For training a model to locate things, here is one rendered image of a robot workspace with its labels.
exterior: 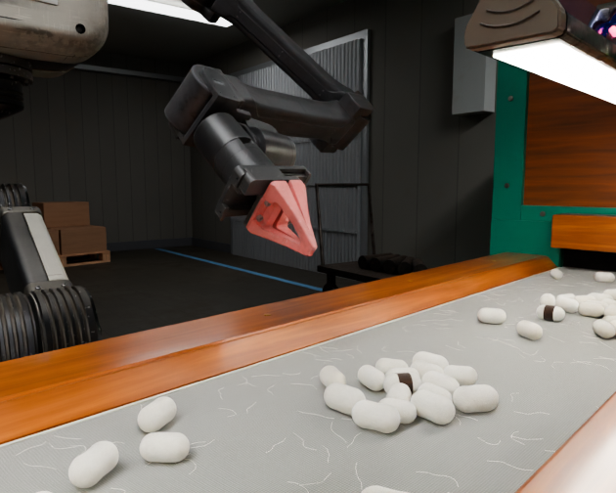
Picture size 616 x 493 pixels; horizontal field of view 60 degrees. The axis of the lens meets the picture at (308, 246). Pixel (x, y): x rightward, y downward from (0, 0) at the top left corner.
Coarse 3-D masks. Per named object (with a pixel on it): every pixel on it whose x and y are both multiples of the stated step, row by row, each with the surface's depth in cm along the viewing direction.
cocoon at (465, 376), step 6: (450, 366) 49; (456, 366) 49; (462, 366) 49; (444, 372) 49; (450, 372) 48; (456, 372) 48; (462, 372) 48; (468, 372) 48; (474, 372) 48; (456, 378) 48; (462, 378) 48; (468, 378) 48; (474, 378) 48; (462, 384) 49; (468, 384) 48
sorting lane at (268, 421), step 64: (448, 320) 72; (512, 320) 72; (576, 320) 72; (192, 384) 49; (256, 384) 49; (320, 384) 49; (512, 384) 49; (576, 384) 49; (0, 448) 37; (64, 448) 37; (128, 448) 37; (192, 448) 37; (256, 448) 37; (320, 448) 37; (384, 448) 37; (448, 448) 37; (512, 448) 37
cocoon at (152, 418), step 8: (160, 400) 41; (168, 400) 41; (144, 408) 39; (152, 408) 39; (160, 408) 40; (168, 408) 40; (176, 408) 41; (144, 416) 39; (152, 416) 39; (160, 416) 39; (168, 416) 40; (144, 424) 39; (152, 424) 39; (160, 424) 39
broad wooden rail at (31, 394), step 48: (384, 288) 82; (432, 288) 83; (480, 288) 91; (144, 336) 56; (192, 336) 56; (240, 336) 56; (288, 336) 60; (336, 336) 64; (0, 384) 42; (48, 384) 42; (96, 384) 44; (144, 384) 46; (0, 432) 38
